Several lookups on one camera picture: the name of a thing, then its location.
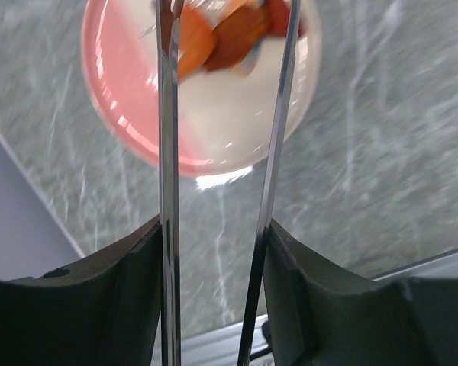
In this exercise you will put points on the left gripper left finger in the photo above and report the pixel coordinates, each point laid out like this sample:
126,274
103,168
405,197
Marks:
100,310

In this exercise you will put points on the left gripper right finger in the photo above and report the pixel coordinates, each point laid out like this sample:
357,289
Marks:
351,316

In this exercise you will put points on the metal tongs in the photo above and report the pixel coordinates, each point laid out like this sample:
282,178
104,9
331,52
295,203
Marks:
168,14

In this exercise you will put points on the pink white plate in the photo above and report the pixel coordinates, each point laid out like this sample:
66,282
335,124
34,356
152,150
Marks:
225,118

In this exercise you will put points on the orange red food pieces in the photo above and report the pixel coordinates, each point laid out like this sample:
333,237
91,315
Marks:
223,46

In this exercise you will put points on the aluminium mounting rail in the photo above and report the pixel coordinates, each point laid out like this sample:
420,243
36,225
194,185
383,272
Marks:
328,305

